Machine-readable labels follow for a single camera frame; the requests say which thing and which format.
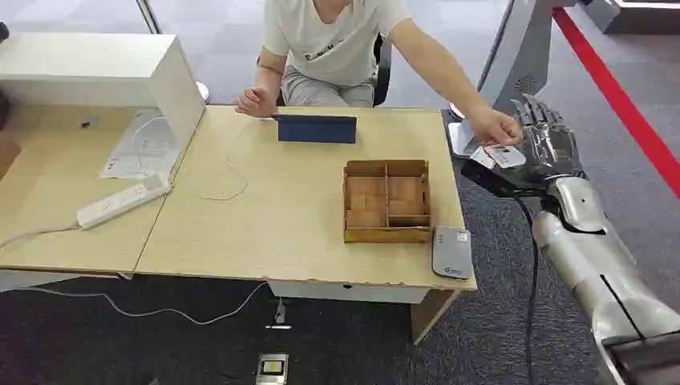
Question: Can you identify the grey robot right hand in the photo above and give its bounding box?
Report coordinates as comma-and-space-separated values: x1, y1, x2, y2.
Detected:
460, 94, 583, 201

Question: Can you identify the white printed card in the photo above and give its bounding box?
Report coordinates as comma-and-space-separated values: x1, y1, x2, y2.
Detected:
471, 144, 528, 171

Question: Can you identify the person's left hand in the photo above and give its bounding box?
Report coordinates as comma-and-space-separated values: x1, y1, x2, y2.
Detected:
468, 106, 525, 148

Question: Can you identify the person's hand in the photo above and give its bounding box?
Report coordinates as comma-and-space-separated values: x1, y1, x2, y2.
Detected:
468, 106, 525, 148
235, 86, 277, 119

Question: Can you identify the red floor tape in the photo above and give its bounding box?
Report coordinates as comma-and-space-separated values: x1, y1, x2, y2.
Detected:
551, 7, 680, 201

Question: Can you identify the grey floor stand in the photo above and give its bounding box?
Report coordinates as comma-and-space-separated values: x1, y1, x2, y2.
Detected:
447, 0, 558, 159

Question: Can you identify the grey card reader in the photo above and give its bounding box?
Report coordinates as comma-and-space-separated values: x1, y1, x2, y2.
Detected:
431, 225, 475, 281

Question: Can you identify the grey platform base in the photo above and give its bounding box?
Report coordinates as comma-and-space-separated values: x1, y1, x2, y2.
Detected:
580, 0, 680, 36

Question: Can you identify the wooden compartment box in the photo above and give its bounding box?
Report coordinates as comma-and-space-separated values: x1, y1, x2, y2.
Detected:
342, 159, 432, 245

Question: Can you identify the black office chair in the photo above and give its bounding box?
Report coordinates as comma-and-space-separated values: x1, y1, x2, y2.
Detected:
275, 32, 394, 107

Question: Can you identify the wooden desk leg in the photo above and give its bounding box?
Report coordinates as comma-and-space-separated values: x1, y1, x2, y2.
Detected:
409, 289, 462, 347

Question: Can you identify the dark blue tablet case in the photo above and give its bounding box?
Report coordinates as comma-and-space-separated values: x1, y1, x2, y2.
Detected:
272, 113, 358, 145

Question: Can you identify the person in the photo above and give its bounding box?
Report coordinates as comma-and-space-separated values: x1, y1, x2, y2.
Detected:
235, 0, 525, 148

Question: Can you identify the white desk drawer panel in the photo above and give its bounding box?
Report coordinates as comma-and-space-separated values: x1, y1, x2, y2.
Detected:
267, 280, 431, 306

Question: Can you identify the person's right hand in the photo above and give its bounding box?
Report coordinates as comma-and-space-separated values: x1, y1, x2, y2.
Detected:
235, 86, 277, 119

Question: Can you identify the white plug adapter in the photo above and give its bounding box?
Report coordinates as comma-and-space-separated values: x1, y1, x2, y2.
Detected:
264, 298, 293, 331

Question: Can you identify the silver floor socket box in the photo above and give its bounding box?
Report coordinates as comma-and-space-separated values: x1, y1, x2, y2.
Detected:
255, 352, 290, 385

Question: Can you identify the white paper sheet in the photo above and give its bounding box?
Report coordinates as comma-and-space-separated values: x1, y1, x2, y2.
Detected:
99, 108, 183, 180

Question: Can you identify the white power strip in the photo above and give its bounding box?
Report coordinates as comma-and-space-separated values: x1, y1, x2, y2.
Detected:
76, 174, 173, 231

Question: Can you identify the white desk partition box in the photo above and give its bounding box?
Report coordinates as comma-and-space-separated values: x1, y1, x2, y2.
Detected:
0, 32, 207, 161

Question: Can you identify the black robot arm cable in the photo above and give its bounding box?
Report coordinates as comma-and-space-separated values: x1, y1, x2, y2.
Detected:
511, 195, 541, 385

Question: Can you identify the thin white desk cable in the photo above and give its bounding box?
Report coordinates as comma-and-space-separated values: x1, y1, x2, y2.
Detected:
200, 119, 249, 202

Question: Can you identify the white floor cable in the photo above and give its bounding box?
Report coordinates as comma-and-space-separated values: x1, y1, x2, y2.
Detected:
14, 282, 269, 326

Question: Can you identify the white power strip cable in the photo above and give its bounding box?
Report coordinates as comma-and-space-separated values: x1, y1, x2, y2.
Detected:
0, 224, 82, 251

